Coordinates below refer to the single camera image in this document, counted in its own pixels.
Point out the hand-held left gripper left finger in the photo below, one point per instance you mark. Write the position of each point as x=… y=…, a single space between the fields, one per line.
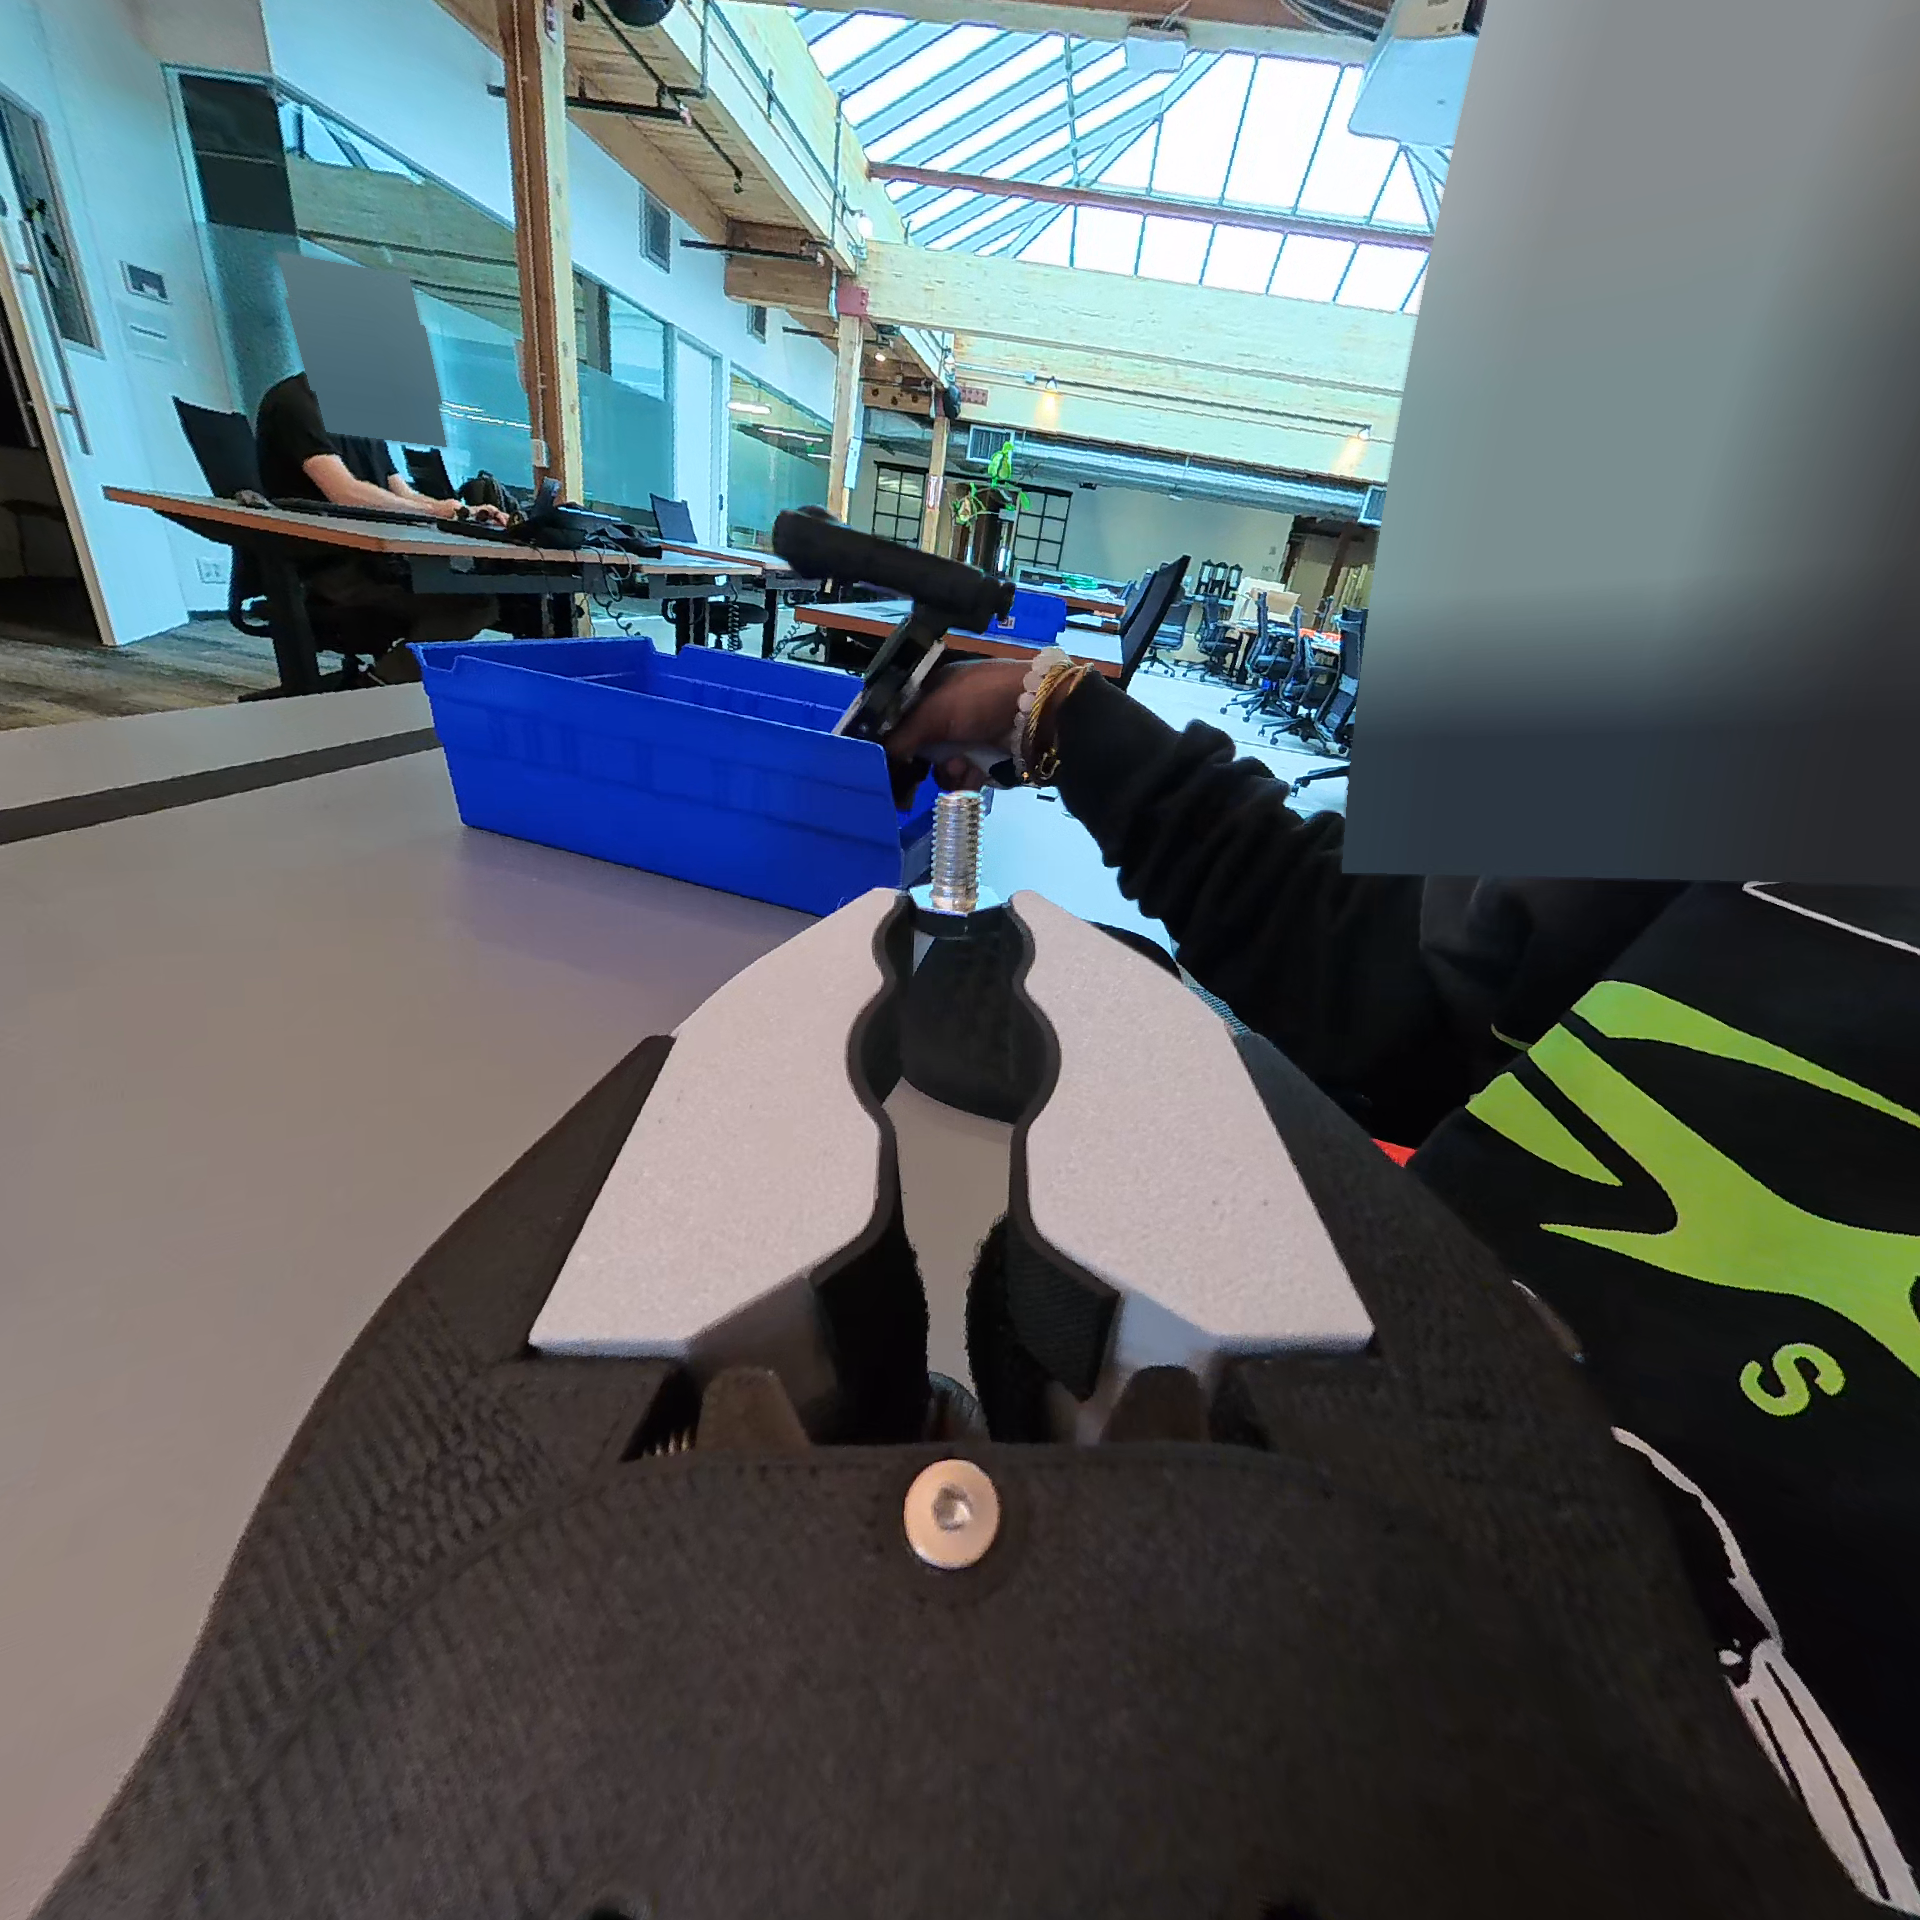
x=737 y=1170

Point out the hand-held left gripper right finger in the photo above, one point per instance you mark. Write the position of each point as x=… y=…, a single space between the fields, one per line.
x=1170 y=1170

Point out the silver hex bolt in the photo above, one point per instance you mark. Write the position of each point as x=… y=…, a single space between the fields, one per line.
x=954 y=850

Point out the blue plastic bin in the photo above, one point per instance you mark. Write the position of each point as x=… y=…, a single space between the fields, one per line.
x=660 y=781
x=1038 y=616

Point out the person's right forearm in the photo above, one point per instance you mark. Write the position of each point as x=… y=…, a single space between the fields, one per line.
x=1231 y=871

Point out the wooden office desk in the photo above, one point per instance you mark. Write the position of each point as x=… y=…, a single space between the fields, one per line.
x=391 y=534
x=871 y=623

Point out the green plant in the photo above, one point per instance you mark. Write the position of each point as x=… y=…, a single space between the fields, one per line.
x=997 y=505

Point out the black round cushion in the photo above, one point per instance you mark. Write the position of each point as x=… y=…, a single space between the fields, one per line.
x=954 y=1020

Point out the wooden pillar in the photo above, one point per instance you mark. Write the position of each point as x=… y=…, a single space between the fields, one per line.
x=541 y=241

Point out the black printed shirt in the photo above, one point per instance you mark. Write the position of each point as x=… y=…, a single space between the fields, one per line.
x=1710 y=1260

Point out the white hanging ceiling unit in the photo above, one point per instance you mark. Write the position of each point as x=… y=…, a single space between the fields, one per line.
x=1410 y=85

